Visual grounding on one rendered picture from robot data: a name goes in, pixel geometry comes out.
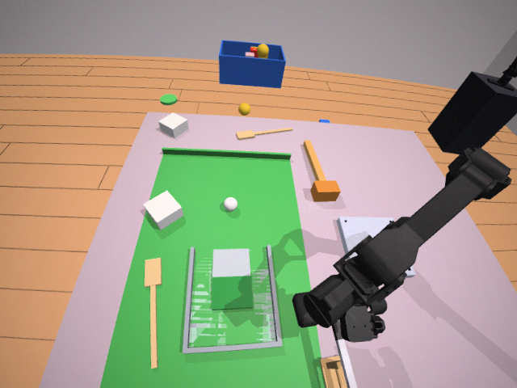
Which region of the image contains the green mat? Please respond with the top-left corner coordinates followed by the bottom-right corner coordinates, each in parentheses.
top-left (100, 154), bottom-right (326, 388)

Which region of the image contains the orange mallet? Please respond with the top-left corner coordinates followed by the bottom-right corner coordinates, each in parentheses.
top-left (304, 141), bottom-right (341, 202)

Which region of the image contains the white golf ball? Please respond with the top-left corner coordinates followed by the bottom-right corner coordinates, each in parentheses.
top-left (224, 197), bottom-right (237, 211)

